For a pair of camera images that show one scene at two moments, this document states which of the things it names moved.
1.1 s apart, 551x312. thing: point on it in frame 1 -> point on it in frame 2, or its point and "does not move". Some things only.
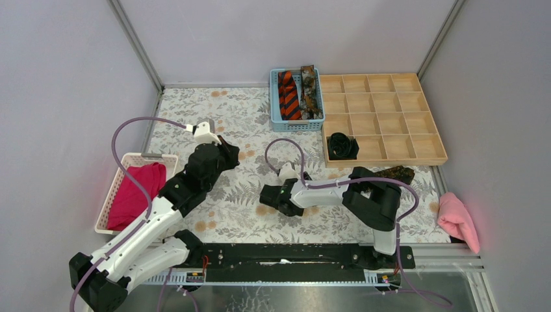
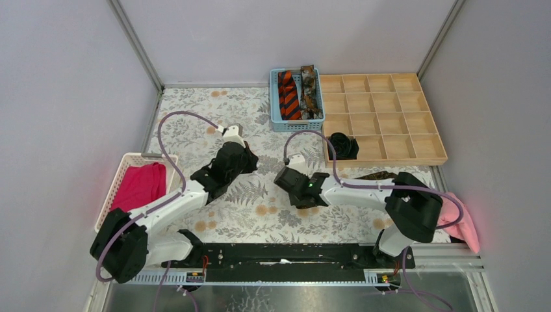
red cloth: (130, 202) does not move
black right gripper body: (293, 214) -> (294, 199)
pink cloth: (455, 219) does not move
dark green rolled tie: (341, 147) does not move
